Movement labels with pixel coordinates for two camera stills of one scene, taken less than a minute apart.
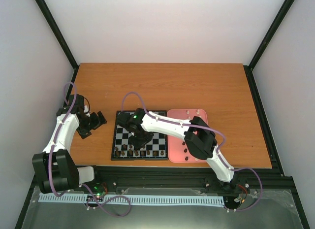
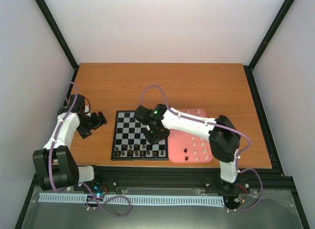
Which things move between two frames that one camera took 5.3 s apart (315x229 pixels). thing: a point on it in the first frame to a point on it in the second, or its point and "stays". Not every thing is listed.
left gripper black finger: x=102 y=118 stays
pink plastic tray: x=178 y=151 stays
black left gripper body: x=88 y=124 stays
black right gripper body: x=141 y=139 to x=159 y=134
